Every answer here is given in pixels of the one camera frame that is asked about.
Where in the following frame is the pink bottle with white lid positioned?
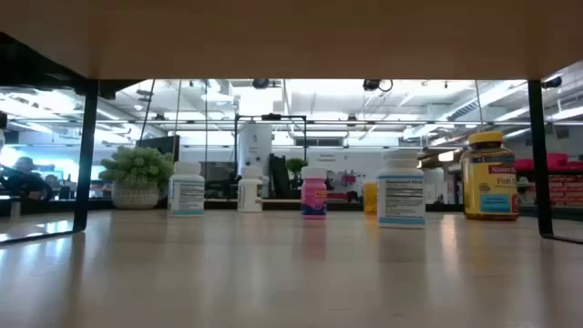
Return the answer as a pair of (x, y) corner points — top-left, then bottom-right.
(300, 165), (329, 221)

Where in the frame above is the small white pill bottle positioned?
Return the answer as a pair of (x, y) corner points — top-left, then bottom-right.
(237, 165), (264, 214)

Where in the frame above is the small orange bottle white lid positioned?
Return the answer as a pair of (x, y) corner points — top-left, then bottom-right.
(362, 181), (379, 215)

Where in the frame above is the medium white supplement bottle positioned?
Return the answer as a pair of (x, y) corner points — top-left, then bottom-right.
(167, 160), (206, 218)

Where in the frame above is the large white supplement bottle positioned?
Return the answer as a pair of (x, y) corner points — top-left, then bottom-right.
(376, 149), (427, 230)

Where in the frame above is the fish oil bottle yellow lid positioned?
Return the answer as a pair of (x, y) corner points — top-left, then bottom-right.
(459, 130), (520, 222)

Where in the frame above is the wooden shelf with black legs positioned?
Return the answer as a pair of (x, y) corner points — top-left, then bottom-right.
(0, 0), (583, 246)

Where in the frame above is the small green potted plant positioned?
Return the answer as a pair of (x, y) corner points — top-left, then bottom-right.
(285, 157), (309, 190)

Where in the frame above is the white cylindrical tank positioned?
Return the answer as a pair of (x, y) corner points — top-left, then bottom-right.
(237, 121), (274, 181)

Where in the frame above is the black monitor screen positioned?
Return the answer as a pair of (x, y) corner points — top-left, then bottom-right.
(135, 135), (181, 161)

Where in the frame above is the green plant in white pot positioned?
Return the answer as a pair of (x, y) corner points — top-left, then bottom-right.
(97, 145), (177, 210)

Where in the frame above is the person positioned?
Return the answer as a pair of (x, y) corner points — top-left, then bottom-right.
(0, 156), (55, 204)

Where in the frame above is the rack with red bins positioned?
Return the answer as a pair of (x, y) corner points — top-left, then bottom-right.
(514, 152), (583, 207)

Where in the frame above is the black metal table frame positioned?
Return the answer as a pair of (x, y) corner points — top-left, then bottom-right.
(0, 196), (583, 220)

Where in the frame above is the black ceiling device with cable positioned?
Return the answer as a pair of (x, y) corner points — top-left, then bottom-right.
(362, 78), (394, 93)

